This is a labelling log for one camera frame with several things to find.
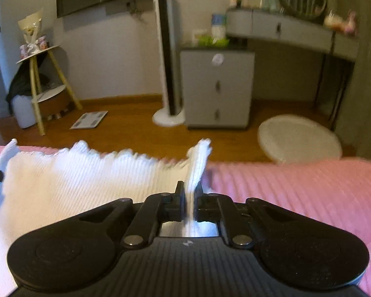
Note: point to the white ribbed sweater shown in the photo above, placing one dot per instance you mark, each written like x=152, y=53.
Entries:
x=80, y=179

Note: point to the wrapped flower bouquet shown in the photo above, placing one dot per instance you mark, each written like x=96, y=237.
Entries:
x=31, y=27

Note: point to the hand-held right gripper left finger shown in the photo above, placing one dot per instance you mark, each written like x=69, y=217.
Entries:
x=180, y=201

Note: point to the white tower fan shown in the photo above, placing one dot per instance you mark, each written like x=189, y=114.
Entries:
x=168, y=52

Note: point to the small pink boxes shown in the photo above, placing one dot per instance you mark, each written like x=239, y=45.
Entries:
x=34, y=48

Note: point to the white bin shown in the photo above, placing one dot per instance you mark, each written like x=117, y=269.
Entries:
x=24, y=111

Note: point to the black cloth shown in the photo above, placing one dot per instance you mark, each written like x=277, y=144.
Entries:
x=20, y=83

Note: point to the round white stool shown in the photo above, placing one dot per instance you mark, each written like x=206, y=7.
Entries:
x=300, y=139

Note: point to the pink ribbed blanket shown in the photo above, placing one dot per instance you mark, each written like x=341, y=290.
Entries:
x=296, y=188

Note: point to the bathroom scale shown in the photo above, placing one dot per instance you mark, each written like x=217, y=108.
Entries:
x=88, y=120

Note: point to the grey drawer cabinet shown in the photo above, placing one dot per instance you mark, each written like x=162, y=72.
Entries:
x=218, y=92

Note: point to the grey vanity desk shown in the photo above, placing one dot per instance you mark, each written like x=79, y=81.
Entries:
x=284, y=26

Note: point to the round side table yellow legs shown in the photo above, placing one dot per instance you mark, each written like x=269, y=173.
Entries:
x=37, y=68

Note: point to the brown round footstool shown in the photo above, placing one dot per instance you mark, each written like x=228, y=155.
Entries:
x=57, y=103

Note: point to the pink trinkets on desk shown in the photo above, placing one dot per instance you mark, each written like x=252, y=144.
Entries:
x=343, y=21

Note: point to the olive curtain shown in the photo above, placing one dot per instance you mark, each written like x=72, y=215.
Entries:
x=364, y=68

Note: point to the green packet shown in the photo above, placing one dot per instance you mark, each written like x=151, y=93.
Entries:
x=211, y=41

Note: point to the white and blue bottle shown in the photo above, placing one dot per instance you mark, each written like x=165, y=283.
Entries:
x=218, y=26

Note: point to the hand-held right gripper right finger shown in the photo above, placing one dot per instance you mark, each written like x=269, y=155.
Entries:
x=199, y=202

